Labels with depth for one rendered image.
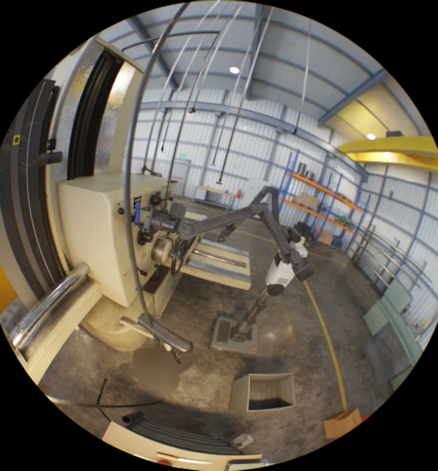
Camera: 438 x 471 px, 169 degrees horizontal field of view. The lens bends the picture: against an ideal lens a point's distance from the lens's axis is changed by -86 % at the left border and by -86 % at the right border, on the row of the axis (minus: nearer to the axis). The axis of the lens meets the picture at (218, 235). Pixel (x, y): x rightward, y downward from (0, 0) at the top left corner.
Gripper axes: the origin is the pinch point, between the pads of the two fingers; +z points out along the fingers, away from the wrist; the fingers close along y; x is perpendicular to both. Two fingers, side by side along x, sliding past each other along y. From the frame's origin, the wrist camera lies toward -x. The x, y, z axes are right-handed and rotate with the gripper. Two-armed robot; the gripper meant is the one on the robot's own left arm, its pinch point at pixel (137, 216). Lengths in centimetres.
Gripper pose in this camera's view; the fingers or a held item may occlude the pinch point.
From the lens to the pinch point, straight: 70.8
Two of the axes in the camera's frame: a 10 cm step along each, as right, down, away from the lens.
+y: 2.7, -9.5, -1.4
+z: -9.6, -2.8, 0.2
